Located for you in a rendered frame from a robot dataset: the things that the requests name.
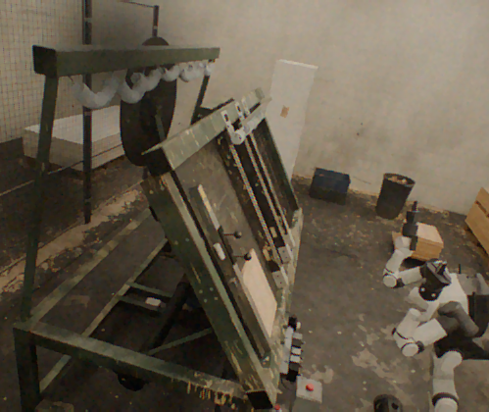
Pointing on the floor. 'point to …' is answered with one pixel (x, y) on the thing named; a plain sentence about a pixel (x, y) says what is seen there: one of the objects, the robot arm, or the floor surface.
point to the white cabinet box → (290, 107)
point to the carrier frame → (29, 399)
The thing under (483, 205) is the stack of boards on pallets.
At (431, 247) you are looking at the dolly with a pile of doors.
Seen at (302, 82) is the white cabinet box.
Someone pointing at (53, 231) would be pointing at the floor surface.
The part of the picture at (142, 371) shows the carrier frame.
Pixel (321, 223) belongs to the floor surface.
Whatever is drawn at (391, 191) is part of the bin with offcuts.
